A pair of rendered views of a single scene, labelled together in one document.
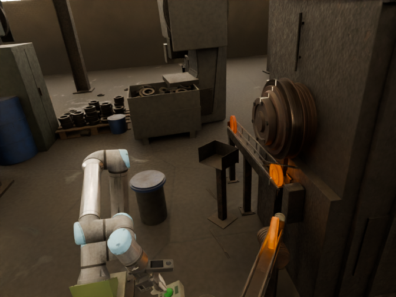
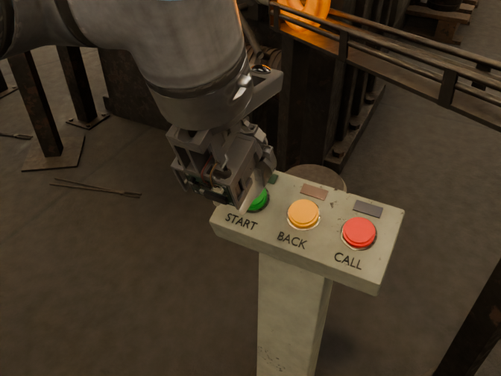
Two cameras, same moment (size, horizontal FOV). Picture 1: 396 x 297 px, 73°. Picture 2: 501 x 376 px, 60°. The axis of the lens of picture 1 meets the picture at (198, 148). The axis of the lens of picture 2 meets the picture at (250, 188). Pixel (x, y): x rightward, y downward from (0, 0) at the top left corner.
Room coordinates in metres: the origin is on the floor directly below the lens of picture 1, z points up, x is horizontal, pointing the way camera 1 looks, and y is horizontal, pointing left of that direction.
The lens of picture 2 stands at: (0.55, 0.56, 1.01)
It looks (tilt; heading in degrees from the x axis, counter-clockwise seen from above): 41 degrees down; 303
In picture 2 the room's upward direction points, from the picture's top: straight up
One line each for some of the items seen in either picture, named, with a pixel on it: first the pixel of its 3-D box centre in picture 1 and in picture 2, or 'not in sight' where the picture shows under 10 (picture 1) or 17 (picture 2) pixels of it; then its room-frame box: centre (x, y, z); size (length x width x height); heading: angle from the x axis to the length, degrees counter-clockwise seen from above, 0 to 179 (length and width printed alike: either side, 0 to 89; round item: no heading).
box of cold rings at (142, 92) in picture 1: (164, 109); not in sight; (4.13, 0.49, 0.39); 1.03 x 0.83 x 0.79; 100
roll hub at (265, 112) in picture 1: (263, 121); not in sight; (1.46, -0.39, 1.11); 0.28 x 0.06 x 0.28; 6
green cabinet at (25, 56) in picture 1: (25, 98); not in sight; (4.06, 2.54, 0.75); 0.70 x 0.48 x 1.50; 6
